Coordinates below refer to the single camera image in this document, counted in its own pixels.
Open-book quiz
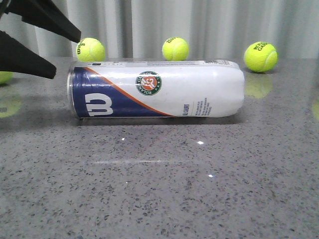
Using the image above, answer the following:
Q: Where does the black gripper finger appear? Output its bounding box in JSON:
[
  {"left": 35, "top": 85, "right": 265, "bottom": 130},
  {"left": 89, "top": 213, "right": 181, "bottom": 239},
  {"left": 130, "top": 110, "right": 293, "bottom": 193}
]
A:
[
  {"left": 4, "top": 0, "right": 81, "bottom": 42},
  {"left": 0, "top": 31, "right": 56, "bottom": 79}
]

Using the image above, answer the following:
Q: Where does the white blue tennis ball can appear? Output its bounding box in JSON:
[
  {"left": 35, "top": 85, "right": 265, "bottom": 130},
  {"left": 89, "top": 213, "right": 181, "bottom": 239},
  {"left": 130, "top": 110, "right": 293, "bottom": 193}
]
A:
[{"left": 67, "top": 60, "right": 245, "bottom": 118}]

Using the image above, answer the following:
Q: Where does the far left yellow tennis ball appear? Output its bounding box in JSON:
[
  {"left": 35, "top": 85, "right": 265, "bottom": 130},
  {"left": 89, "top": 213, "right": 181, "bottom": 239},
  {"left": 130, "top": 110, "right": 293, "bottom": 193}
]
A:
[{"left": 0, "top": 71, "right": 13, "bottom": 85}]

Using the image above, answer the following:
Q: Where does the yellow Wilson tennis ball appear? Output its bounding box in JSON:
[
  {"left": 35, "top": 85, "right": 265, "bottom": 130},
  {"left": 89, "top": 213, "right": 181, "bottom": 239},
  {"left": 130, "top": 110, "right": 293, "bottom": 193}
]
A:
[{"left": 76, "top": 37, "right": 105, "bottom": 62}]

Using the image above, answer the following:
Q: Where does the centre yellow tennis ball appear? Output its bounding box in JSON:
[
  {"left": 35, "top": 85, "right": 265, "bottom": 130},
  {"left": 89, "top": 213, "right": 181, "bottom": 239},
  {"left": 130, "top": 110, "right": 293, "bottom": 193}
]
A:
[{"left": 162, "top": 37, "right": 189, "bottom": 61}]

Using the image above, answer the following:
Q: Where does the right yellow tennis ball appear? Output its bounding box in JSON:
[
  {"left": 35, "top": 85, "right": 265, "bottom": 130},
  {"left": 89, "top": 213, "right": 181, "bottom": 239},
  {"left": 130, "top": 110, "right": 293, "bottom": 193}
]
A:
[{"left": 244, "top": 41, "right": 278, "bottom": 73}]

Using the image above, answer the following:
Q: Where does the grey pleated curtain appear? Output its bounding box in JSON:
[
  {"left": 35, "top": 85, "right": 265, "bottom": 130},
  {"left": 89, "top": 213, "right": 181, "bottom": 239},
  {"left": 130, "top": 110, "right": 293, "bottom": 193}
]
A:
[{"left": 0, "top": 0, "right": 319, "bottom": 59}]

